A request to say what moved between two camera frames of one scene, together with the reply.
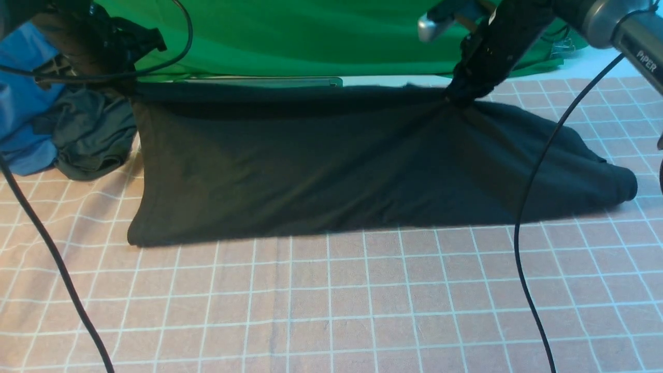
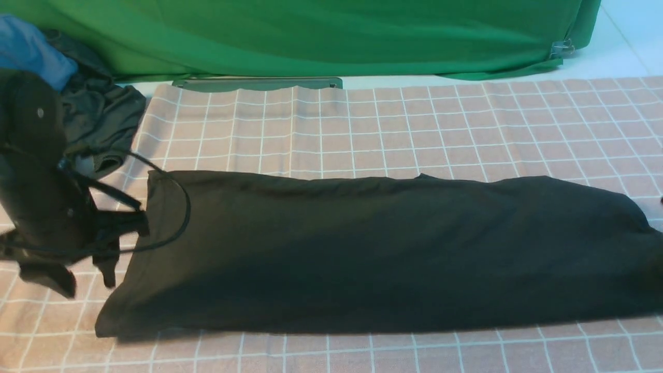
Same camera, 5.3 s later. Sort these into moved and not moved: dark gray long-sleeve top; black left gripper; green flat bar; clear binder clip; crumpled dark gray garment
Moved: black left gripper; dark gray long-sleeve top
Not moved: crumpled dark gray garment; green flat bar; clear binder clip
